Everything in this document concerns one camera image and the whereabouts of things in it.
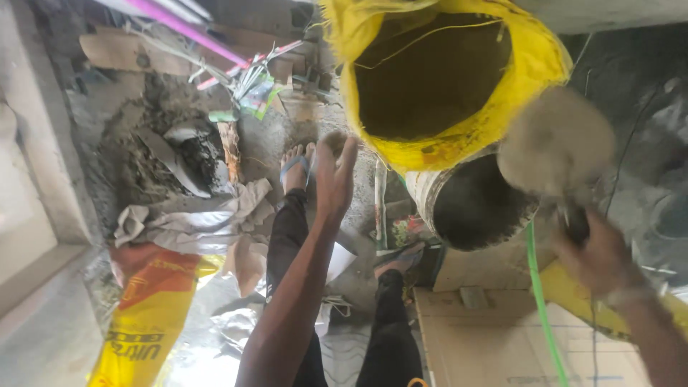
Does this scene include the person's left hand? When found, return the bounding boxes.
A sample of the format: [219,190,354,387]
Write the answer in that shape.
[314,132,360,227]

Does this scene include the person's right hand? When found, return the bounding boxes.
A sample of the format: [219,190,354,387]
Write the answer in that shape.
[551,209,647,303]

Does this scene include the trowel loaded with grey cement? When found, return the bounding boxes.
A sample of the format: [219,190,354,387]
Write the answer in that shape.
[497,86,617,245]

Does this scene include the blue flip-flop sandal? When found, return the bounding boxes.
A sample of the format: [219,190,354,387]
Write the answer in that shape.
[279,155,312,190]

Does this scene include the person's left foot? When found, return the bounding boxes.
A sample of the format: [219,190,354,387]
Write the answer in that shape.
[280,142,318,195]

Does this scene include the person's foot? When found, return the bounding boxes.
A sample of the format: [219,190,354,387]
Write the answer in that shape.
[374,243,426,280]
[280,142,318,195]

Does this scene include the green plastic wrapper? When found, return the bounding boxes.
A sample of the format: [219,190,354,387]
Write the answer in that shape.
[234,69,283,121]

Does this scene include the printed plastic packet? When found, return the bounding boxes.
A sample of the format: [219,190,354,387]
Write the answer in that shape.
[373,160,437,254]

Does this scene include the dirty white bucket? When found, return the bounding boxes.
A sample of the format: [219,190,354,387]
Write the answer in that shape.
[405,144,541,253]

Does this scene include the white paper sheet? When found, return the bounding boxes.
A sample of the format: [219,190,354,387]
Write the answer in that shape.
[326,242,359,285]

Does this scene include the brown cardboard box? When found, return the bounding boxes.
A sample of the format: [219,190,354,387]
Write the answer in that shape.
[413,286,652,387]

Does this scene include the person's right foot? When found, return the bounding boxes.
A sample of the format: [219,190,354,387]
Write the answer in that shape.
[374,243,426,280]

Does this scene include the crumpled grey paper sack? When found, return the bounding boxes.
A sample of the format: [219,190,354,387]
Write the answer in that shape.
[113,179,276,254]

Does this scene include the heap of grey mortar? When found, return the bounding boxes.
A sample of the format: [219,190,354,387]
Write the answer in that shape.
[99,72,240,201]

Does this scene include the yellow woven sack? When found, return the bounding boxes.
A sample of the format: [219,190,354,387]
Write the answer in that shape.
[319,0,574,174]

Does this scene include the person's black trousers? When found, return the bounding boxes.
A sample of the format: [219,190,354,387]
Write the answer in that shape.
[264,188,426,387]

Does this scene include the pink plastic pipe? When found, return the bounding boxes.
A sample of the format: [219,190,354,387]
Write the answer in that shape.
[123,0,249,68]

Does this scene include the torn brown cardboard piece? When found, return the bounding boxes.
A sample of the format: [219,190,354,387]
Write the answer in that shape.
[79,31,195,77]

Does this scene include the yellow and orange cement bag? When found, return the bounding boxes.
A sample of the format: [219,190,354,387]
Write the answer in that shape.
[86,243,226,387]

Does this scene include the green hose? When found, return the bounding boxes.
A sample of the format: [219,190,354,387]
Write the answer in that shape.
[525,220,570,387]

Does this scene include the thin black cable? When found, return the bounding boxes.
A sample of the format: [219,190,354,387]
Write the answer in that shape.
[590,86,663,387]

